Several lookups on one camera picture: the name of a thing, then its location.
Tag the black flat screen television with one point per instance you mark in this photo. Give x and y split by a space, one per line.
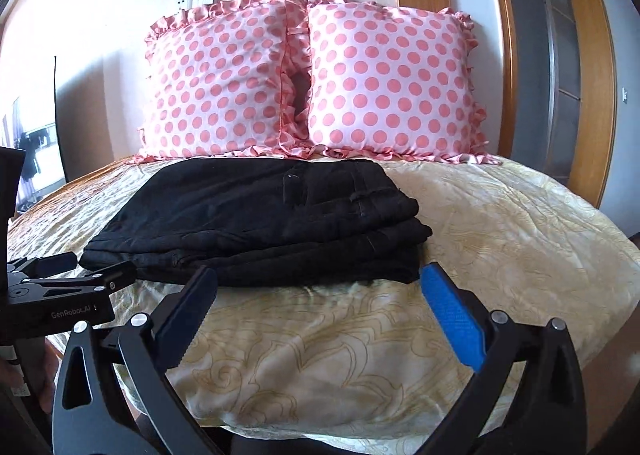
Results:
35 145

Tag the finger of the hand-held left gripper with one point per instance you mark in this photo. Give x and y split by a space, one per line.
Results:
107 280
50 266

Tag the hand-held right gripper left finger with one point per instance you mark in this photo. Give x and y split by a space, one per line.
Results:
187 311

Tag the grey door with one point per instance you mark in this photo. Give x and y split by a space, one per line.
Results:
550 60

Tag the bed with beige-orange cover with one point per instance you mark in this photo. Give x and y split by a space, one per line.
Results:
475 245

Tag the pink polka dot pillow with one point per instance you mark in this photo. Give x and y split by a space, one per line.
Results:
215 80
395 80

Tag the black pants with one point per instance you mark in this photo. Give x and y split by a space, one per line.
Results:
260 220

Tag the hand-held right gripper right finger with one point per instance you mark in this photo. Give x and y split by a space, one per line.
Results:
452 316

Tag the white wall socket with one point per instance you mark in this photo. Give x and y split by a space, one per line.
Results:
183 2

